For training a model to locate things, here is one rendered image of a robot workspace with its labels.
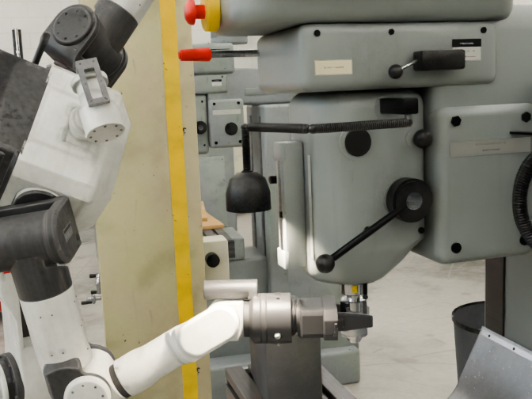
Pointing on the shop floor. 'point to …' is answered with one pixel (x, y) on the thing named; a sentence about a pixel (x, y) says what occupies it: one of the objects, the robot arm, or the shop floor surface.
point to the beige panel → (156, 203)
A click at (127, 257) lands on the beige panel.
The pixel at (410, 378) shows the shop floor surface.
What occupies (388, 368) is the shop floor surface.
